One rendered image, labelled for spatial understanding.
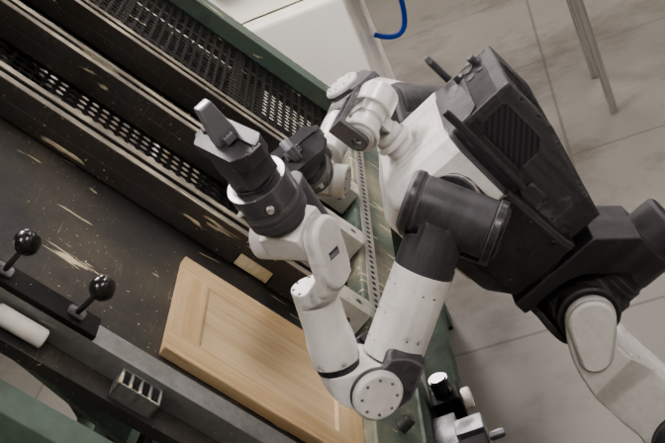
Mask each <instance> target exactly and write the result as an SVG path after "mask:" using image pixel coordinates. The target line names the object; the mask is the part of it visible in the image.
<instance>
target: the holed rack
mask: <svg viewBox="0 0 665 443"><path fill-rule="evenodd" d="M354 158H355V168H356V178H357V186H358V197H359V207H360V216H361V226H362V235H363V246H364V256H365V266H366V276H367V286H368V296H369V304H370V313H371V324H372V321H373V318H374V315H375V313H376V311H377V308H378V305H379V303H380V300H381V298H380V290H379V282H378V273H377V265H376V257H375V248H374V240H373V232H372V224H371V216H370V208H369V200H368V191H367V183H366V175H365V166H364V158H363V151H356V150H354Z"/></svg>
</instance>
